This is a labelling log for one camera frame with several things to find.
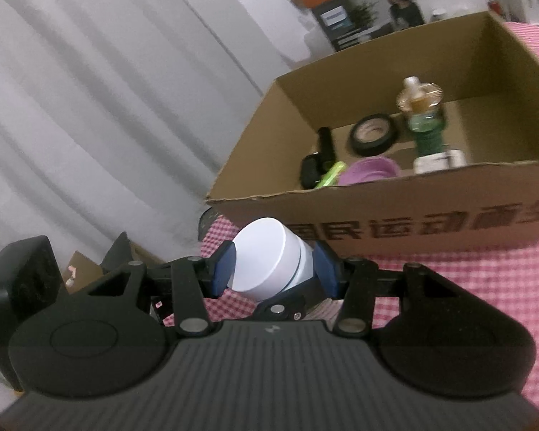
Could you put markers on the black tape roll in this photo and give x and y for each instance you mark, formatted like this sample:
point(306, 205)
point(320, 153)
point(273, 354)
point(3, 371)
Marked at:
point(386, 142)

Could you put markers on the red bottle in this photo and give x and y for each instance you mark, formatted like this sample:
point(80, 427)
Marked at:
point(495, 6)

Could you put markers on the black cylinder tube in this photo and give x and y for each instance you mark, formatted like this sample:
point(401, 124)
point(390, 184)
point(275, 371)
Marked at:
point(325, 148)

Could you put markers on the red checkered tablecloth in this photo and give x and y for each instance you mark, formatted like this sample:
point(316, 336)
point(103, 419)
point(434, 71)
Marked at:
point(498, 287)

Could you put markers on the green lip balm tube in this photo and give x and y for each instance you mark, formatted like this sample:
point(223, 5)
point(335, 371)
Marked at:
point(332, 173)

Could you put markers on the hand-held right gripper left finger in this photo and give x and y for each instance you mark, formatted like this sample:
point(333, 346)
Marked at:
point(224, 270)

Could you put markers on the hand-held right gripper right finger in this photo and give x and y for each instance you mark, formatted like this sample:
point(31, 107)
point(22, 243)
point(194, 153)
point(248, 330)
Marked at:
point(325, 270)

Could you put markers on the brown cardboard box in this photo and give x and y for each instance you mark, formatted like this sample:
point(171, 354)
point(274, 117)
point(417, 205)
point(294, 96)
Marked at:
point(498, 76)

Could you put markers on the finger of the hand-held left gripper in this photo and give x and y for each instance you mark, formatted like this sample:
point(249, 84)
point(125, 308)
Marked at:
point(278, 307)

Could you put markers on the white curtain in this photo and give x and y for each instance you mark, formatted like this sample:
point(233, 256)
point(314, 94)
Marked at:
point(94, 98)

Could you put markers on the small cardboard box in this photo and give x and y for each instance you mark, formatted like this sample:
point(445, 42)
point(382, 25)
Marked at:
point(78, 265)

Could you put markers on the white bottle green label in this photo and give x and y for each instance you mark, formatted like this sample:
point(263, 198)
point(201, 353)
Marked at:
point(269, 256)

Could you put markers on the green dropper bottle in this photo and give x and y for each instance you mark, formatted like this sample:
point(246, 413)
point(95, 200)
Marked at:
point(426, 140)

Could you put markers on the white charger plug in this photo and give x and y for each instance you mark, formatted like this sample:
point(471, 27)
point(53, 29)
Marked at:
point(435, 161)

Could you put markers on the purple collapsible cup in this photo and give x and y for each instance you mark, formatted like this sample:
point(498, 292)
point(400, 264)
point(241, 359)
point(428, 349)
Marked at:
point(368, 170)

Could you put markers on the black jar gold lid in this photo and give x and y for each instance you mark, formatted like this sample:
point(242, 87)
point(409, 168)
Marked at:
point(436, 95)

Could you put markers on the black key fob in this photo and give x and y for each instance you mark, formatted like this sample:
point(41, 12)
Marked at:
point(310, 170)

